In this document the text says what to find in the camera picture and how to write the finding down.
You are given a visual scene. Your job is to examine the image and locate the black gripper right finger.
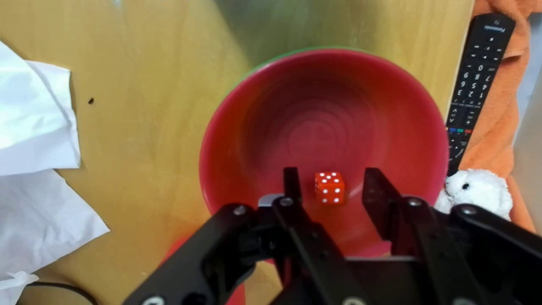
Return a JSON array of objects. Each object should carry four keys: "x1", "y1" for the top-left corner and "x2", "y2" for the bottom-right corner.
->
[{"x1": 363, "y1": 167, "x2": 542, "y2": 305}]

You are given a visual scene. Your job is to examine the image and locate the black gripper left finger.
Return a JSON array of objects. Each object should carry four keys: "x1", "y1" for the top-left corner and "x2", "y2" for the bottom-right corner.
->
[{"x1": 124, "y1": 167, "x2": 369, "y2": 305}]

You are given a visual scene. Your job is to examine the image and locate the red dice with white dots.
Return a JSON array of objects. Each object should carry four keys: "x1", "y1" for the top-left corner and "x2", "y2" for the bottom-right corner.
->
[{"x1": 312, "y1": 170, "x2": 349, "y2": 207}]

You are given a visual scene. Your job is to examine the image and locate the red bowl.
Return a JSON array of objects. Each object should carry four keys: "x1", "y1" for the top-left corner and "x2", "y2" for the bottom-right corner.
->
[{"x1": 197, "y1": 48, "x2": 452, "y2": 260}]

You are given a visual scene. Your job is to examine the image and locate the white plush toy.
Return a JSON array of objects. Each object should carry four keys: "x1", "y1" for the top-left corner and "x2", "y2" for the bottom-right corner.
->
[{"x1": 432, "y1": 167, "x2": 517, "y2": 223}]

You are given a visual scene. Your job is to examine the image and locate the orange cloth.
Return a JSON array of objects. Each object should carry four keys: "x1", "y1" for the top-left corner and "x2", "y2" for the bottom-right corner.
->
[{"x1": 457, "y1": 0, "x2": 542, "y2": 235}]

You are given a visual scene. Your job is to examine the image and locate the light wooden dresser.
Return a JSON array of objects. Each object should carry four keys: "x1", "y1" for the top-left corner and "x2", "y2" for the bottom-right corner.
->
[{"x1": 0, "y1": 0, "x2": 478, "y2": 305}]

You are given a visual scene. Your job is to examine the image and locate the black remote control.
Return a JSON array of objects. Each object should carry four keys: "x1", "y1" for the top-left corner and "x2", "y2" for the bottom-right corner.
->
[{"x1": 444, "y1": 13, "x2": 518, "y2": 179}]

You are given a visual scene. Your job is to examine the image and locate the white crumpled tissue paper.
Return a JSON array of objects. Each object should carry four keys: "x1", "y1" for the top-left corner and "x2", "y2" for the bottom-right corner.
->
[{"x1": 0, "y1": 40, "x2": 112, "y2": 305}]

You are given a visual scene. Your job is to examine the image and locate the thin black cable with adapter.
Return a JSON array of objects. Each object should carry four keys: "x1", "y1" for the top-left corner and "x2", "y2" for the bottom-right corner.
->
[{"x1": 22, "y1": 280, "x2": 102, "y2": 305}]

